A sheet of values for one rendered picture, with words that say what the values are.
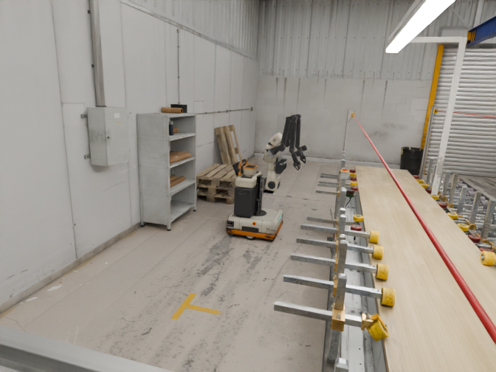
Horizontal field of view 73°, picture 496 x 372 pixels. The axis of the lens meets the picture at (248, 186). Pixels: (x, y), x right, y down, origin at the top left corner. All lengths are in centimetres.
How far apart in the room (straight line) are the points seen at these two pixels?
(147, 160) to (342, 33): 723
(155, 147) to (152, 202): 76
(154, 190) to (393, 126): 741
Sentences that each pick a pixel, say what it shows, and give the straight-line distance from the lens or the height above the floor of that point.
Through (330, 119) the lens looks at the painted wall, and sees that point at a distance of 1028.
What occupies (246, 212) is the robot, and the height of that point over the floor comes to 36.
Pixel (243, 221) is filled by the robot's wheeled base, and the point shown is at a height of 26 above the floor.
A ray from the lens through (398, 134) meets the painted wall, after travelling 1041.
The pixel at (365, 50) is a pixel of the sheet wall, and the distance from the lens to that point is 1036.
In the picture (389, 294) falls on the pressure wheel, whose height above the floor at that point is 97.
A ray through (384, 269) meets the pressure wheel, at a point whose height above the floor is 97.
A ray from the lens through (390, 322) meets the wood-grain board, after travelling 170.
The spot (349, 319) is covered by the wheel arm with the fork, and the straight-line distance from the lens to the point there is 155.
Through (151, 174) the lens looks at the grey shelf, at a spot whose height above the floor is 77.
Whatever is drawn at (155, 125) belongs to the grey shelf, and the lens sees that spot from 453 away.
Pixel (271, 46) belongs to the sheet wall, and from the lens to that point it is 1061.
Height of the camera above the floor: 183
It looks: 15 degrees down
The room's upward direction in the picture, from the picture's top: 2 degrees clockwise
